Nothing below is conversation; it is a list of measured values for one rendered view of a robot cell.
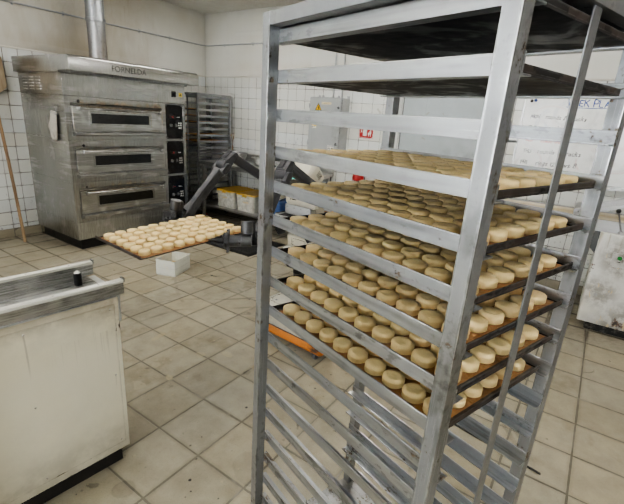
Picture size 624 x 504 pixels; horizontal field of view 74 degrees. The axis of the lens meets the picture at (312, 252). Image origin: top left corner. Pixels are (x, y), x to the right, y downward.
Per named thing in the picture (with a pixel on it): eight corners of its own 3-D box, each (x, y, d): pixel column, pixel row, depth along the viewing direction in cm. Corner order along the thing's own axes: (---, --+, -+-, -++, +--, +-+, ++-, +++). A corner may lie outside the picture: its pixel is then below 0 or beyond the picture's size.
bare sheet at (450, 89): (281, 82, 103) (281, 75, 102) (391, 96, 126) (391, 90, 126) (517, 73, 58) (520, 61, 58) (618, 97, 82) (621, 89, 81)
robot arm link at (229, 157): (233, 148, 241) (224, 144, 247) (222, 169, 242) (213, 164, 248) (280, 180, 277) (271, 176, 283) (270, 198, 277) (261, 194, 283)
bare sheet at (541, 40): (283, 42, 100) (283, 35, 99) (395, 63, 124) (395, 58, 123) (532, 0, 55) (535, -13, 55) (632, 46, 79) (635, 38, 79)
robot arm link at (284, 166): (291, 154, 215) (276, 154, 221) (285, 178, 213) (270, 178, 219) (332, 188, 252) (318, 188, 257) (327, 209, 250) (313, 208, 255)
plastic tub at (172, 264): (175, 277, 410) (174, 262, 405) (155, 274, 415) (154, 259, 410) (190, 267, 438) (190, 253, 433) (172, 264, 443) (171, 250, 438)
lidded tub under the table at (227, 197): (215, 205, 631) (214, 187, 623) (237, 201, 667) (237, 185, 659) (232, 209, 609) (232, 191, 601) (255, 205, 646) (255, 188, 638)
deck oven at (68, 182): (88, 256, 451) (67, 53, 389) (36, 233, 514) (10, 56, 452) (200, 230, 575) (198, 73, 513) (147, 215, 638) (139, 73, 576)
